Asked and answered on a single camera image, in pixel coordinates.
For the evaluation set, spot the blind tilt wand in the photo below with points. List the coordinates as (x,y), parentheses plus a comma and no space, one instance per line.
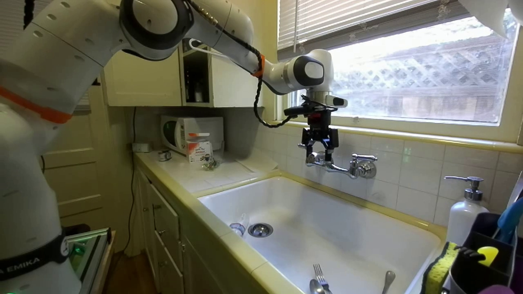
(296,26)

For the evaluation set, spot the small white wall outlet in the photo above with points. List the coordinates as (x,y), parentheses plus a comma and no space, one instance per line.
(141,147)

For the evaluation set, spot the purple item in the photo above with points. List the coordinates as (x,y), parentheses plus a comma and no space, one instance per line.
(494,289)

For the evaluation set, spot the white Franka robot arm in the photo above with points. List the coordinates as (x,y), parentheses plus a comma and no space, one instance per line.
(54,70)

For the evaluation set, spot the white pump soap bottle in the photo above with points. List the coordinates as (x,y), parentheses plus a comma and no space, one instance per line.
(463,217)

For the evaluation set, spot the yellow green sponge cloth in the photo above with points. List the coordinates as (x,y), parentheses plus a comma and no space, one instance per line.
(438,269)

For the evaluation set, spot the chrome faucet spout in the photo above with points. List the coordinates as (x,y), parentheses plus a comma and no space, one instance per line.
(320,160)

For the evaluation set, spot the white window blind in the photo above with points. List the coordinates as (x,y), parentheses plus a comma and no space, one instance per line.
(327,21)

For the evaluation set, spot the cream wall cabinet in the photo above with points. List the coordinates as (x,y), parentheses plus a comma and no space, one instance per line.
(141,81)

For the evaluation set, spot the metal framed tray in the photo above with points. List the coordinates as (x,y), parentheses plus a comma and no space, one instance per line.
(90,250)

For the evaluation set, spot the small metal object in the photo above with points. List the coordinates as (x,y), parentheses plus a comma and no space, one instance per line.
(165,155)
(209,161)

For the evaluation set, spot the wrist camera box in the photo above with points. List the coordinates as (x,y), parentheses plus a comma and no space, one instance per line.
(320,106)

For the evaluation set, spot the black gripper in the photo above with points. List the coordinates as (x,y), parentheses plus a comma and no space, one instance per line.
(320,135)

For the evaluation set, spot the window with cream frame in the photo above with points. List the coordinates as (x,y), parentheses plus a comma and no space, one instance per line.
(409,81)

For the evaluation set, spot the chrome wall faucet body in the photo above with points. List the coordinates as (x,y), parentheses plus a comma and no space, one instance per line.
(363,166)

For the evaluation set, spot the black dish rack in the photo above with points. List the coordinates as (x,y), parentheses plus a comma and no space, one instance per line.
(479,274)

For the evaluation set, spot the metal sink drain strainer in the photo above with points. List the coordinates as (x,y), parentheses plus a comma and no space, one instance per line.
(260,228)

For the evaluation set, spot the cream panelled door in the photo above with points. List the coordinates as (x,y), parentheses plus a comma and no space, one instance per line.
(82,173)

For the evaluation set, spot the cream base cabinet drawers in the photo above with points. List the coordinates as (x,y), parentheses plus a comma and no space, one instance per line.
(163,217)

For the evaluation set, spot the white ceramic sink basin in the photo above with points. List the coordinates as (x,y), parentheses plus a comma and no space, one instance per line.
(327,228)

